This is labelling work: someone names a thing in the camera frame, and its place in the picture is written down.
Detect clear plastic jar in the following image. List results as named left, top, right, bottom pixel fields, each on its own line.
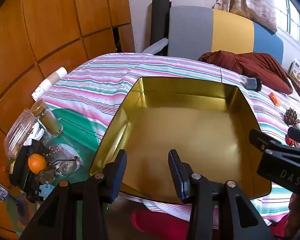
left=3, top=108, right=44, bottom=159

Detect white bed rail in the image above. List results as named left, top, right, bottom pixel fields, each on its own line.
left=142, top=38, right=169, bottom=55

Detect black case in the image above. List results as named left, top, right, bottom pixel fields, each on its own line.
left=9, top=144, right=32, bottom=187

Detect white cloth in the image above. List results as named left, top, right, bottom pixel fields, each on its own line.
left=23, top=122, right=45, bottom=146

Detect glass jar with gold lid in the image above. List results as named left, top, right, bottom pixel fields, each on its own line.
left=30, top=99, right=64, bottom=138

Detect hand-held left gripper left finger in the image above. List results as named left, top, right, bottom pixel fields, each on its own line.
left=20, top=149, right=127, bottom=240

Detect stack of paper cups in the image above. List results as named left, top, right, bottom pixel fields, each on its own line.
left=31, top=67, right=68, bottom=100

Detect wooden wardrobe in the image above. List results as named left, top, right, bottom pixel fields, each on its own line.
left=0, top=0, right=135, bottom=240

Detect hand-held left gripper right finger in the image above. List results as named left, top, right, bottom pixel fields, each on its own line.
left=168, top=149, right=275, bottom=240

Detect eyeglasses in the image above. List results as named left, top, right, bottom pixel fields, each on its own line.
left=37, top=156, right=79, bottom=184

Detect black rolled mat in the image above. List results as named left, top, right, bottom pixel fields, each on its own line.
left=150, top=0, right=171, bottom=55

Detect white carton box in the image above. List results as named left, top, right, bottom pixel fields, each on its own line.
left=289, top=59, right=300, bottom=82

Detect window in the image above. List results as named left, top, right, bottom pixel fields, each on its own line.
left=271, top=0, right=300, bottom=53

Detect green glass side table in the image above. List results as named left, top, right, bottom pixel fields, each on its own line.
left=5, top=107, right=108, bottom=233

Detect grey canister with black lid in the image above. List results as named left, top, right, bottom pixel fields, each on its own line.
left=245, top=76, right=262, bottom=92

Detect blue puzzle piece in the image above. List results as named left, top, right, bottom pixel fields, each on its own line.
left=38, top=184, right=56, bottom=196

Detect maroon blanket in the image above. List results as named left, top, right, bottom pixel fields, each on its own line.
left=198, top=50, right=293, bottom=95

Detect orange cube blocks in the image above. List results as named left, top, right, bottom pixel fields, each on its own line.
left=269, top=92, right=282, bottom=105

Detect brown massage comb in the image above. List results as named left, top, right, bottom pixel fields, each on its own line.
left=283, top=108, right=298, bottom=126

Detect gold tin box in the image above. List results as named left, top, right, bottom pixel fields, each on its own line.
left=89, top=77, right=272, bottom=205

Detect red cloth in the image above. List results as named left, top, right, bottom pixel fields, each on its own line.
left=131, top=209, right=193, bottom=240

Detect grey yellow blue headboard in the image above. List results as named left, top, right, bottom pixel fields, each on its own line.
left=167, top=6, right=284, bottom=67

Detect orange fruit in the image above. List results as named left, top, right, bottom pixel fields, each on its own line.
left=27, top=153, right=47, bottom=174

